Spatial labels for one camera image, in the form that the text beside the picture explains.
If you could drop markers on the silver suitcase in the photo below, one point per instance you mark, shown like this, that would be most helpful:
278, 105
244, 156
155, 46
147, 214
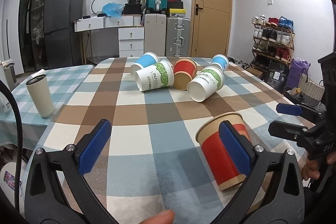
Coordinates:
177, 37

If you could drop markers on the beige suitcase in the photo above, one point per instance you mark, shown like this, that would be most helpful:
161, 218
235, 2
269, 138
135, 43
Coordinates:
155, 34

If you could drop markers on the wooden door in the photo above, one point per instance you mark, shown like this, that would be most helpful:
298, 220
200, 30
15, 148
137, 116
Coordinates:
210, 27

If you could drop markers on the red kraft paper cup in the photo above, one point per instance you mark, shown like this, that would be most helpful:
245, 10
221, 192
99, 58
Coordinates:
227, 160

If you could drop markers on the checkered tablecloth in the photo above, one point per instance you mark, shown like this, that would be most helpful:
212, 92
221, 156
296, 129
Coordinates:
152, 161

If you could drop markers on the woven basket bag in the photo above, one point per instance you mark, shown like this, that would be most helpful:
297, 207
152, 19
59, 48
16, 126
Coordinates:
311, 91

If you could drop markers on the white green cup front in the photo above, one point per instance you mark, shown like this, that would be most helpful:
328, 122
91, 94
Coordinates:
205, 84

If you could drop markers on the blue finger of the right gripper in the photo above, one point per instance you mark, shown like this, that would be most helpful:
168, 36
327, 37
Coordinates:
289, 109

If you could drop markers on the white green cup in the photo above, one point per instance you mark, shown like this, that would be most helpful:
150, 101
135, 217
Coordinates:
205, 84
156, 76

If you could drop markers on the person's left hand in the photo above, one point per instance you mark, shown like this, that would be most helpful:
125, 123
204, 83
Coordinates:
164, 217

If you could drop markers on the stacked shoe boxes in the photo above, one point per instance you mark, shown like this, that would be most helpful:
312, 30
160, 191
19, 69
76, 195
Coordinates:
176, 8

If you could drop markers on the person's right hand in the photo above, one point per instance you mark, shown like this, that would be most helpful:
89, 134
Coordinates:
311, 167

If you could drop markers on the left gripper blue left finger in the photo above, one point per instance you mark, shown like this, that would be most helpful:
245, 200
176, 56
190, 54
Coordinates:
56, 190

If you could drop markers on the white drawer desk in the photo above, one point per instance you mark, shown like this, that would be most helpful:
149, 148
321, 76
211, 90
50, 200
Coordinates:
104, 37

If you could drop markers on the blue cup at rear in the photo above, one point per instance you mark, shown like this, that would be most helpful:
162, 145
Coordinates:
147, 59

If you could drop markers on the dark glass cabinet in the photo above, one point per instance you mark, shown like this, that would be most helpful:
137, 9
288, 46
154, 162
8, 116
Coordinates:
31, 35

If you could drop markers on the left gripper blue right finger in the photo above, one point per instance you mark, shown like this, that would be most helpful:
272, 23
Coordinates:
283, 201

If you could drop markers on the shoe rack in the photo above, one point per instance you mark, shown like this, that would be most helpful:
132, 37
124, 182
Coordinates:
273, 41

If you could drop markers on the blue cup with cartoon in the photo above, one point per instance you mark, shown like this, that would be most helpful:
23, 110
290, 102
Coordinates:
220, 61

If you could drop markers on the beige tumbler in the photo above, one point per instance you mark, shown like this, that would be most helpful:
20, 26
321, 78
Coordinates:
39, 91

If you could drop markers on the white green cup rear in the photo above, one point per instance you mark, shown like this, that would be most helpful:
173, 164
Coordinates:
156, 76

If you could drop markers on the black refrigerator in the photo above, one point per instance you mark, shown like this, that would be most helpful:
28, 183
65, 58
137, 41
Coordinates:
62, 42

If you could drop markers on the black bag on desk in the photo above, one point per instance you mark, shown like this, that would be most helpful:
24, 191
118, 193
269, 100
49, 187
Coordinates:
133, 7

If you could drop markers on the purple bag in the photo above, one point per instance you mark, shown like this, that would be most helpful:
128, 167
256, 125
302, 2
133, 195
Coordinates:
298, 66

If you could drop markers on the blue plastic bag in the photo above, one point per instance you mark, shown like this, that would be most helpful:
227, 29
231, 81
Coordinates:
113, 10

